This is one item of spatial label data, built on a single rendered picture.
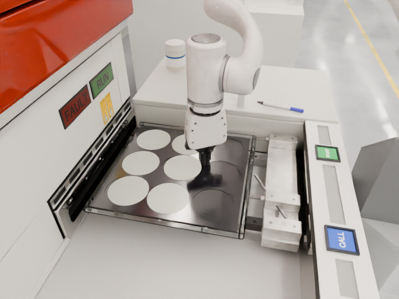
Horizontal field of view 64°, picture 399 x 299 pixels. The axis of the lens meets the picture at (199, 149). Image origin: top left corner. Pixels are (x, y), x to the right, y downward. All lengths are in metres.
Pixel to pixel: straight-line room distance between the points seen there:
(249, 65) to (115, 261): 0.51
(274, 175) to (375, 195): 0.24
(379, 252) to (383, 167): 0.33
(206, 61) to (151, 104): 0.40
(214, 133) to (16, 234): 0.46
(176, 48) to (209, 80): 0.50
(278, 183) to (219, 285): 0.30
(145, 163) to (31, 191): 0.31
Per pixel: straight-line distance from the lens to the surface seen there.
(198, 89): 0.69
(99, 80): 0.84
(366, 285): 0.63
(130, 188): 0.80
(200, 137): 0.77
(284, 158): 0.94
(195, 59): 0.67
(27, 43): 0.56
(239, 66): 0.66
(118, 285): 0.75
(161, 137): 0.96
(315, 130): 0.93
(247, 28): 0.69
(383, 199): 0.88
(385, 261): 1.10
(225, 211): 0.74
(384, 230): 0.93
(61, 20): 0.63
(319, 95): 1.10
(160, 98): 1.02
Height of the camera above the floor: 1.46
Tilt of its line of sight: 38 degrees down
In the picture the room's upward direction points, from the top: straight up
